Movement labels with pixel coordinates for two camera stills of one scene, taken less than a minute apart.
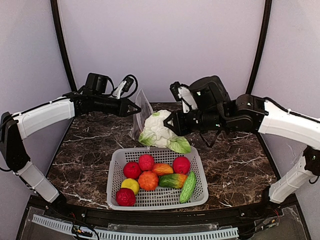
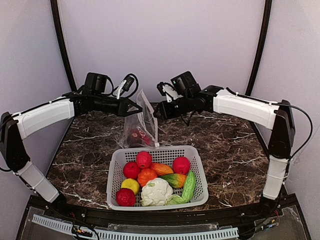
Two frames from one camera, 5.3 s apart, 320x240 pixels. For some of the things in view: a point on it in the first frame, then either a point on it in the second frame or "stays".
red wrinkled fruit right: x=181 y=165 stays
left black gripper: x=122 y=107 stays
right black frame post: x=267 y=15 stays
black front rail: x=181 y=216 stays
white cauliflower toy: x=157 y=134 to x=155 y=192
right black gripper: x=182 y=123 to x=165 y=111
